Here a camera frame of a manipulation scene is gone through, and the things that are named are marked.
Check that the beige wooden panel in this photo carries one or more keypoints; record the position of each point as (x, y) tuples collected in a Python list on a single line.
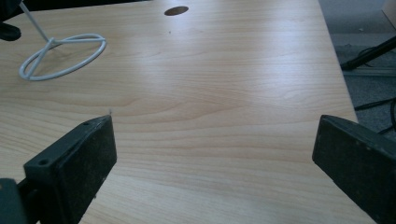
[(390, 11)]

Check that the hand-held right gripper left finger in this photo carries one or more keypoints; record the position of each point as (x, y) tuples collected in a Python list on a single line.
[(74, 168)]

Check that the black stand leg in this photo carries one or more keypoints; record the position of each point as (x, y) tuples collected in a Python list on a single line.
[(368, 54)]

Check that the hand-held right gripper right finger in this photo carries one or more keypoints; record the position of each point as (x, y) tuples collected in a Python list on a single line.
[(358, 165)]

